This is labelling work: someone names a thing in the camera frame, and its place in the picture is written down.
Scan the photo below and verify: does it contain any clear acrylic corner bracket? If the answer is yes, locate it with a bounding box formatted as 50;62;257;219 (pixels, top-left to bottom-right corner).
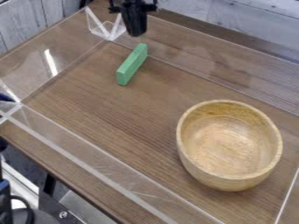
83;7;126;41

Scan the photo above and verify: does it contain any green rectangular block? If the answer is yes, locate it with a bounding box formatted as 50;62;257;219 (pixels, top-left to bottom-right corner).
116;43;148;86

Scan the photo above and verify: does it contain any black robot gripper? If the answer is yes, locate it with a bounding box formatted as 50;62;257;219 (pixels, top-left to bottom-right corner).
108;0;157;37

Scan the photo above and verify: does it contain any black table leg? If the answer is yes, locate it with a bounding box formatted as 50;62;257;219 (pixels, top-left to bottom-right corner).
42;174;55;196

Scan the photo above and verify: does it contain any clear acrylic barrier wall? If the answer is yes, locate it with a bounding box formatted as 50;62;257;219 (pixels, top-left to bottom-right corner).
0;92;224;224

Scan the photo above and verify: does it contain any grey metal base plate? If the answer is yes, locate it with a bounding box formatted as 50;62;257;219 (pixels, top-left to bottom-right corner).
10;193;86;224

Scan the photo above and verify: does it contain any black cable loop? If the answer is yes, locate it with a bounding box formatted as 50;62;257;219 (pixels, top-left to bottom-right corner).
9;194;34;224

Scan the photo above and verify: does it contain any brown wooden bowl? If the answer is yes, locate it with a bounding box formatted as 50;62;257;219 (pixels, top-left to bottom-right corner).
174;100;284;192

